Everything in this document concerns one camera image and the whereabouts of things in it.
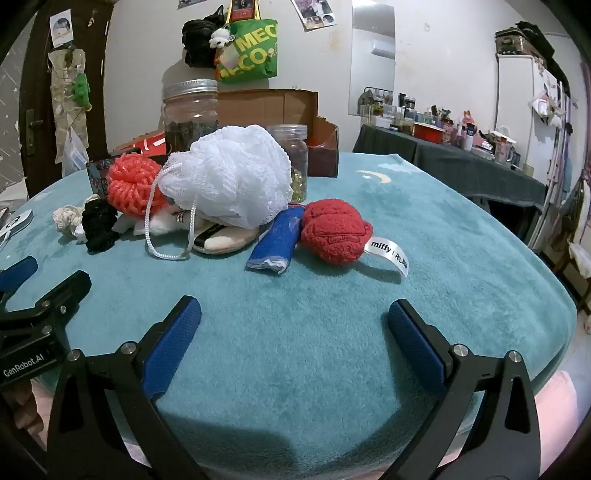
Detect pink bed sheet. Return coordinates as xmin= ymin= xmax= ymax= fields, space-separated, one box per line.
xmin=536 ymin=369 xmax=580 ymax=439

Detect black scrunchie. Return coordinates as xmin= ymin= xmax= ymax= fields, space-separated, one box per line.
xmin=82 ymin=198 xmax=122 ymax=253

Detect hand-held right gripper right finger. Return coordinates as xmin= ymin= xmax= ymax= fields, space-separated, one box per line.
xmin=388 ymin=299 xmax=541 ymax=480

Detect black case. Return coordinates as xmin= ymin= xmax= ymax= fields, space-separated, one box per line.
xmin=495 ymin=21 xmax=557 ymax=61

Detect person's left hand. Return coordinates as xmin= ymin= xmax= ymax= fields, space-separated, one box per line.
xmin=13 ymin=381 xmax=46 ymax=446

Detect red plush ball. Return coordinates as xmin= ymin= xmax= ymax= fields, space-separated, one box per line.
xmin=300 ymin=198 xmax=410 ymax=281

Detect clear plastic bag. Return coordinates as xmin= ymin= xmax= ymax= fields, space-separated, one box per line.
xmin=60 ymin=127 xmax=89 ymax=178

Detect red container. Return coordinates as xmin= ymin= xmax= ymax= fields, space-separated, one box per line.
xmin=413 ymin=121 xmax=445 ymax=141

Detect door handle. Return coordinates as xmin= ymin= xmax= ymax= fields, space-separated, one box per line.
xmin=24 ymin=110 xmax=37 ymax=157

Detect cream scrunchie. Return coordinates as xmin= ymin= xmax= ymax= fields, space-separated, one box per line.
xmin=52 ymin=205 xmax=86 ymax=238

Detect dark brown door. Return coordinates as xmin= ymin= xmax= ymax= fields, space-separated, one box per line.
xmin=21 ymin=0 xmax=114 ymax=197

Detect black hanging bag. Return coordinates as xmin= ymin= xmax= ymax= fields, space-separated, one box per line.
xmin=181 ymin=14 xmax=225 ymax=69

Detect white plush toy checkered bow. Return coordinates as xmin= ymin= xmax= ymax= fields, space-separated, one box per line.
xmin=113 ymin=208 xmax=195 ymax=236

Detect black patterned box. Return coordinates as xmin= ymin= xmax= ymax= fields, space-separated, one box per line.
xmin=86 ymin=154 xmax=169 ymax=195

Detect table with dark cloth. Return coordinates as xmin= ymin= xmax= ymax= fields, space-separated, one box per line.
xmin=353 ymin=124 xmax=548 ymax=241

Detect wall mirror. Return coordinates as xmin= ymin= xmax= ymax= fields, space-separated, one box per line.
xmin=348 ymin=0 xmax=397 ymax=116

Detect blue towel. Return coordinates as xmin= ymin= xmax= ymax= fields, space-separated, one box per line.
xmin=246 ymin=205 xmax=306 ymax=275

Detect large glass jar metal lid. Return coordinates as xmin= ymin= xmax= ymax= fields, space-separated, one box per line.
xmin=161 ymin=79 xmax=219 ymax=153

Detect cardboard box red inside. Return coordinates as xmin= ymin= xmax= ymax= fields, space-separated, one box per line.
xmin=108 ymin=89 xmax=340 ymax=178

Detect green tote bag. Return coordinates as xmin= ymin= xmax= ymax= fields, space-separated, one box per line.
xmin=215 ymin=0 xmax=279 ymax=85

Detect wall photos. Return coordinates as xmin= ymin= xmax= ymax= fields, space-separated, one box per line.
xmin=291 ymin=0 xmax=337 ymax=31

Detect cluster of cosmetic bottles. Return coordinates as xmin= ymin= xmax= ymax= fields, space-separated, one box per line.
xmin=360 ymin=88 xmax=536 ymax=178

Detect paper note on door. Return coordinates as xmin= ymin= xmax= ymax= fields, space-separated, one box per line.
xmin=49 ymin=13 xmax=75 ymax=48

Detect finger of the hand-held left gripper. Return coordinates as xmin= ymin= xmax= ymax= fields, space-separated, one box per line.
xmin=0 ymin=271 xmax=92 ymax=344
xmin=0 ymin=256 xmax=38 ymax=296

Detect white cabinet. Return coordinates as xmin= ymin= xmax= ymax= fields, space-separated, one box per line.
xmin=496 ymin=51 xmax=573 ymax=250

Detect hanging cloth organiser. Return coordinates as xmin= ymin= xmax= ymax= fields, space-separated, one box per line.
xmin=46 ymin=46 xmax=88 ymax=134

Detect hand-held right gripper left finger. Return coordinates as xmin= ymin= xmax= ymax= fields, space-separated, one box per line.
xmin=46 ymin=295 xmax=211 ymax=480

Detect white mesh bath pouf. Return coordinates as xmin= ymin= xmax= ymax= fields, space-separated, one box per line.
xmin=144 ymin=124 xmax=293 ymax=260

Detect white printed packet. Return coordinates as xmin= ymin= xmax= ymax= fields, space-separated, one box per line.
xmin=0 ymin=210 xmax=33 ymax=245

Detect beige powder puff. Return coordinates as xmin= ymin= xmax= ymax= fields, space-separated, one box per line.
xmin=191 ymin=220 xmax=262 ymax=254

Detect small clear jar yellow capsules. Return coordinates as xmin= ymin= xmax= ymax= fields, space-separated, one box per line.
xmin=268 ymin=124 xmax=308 ymax=203

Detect coral mesh scrubber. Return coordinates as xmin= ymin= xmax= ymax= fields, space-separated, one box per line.
xmin=107 ymin=154 xmax=168 ymax=217

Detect green toy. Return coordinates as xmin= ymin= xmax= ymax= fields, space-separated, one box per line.
xmin=71 ymin=73 xmax=93 ymax=112

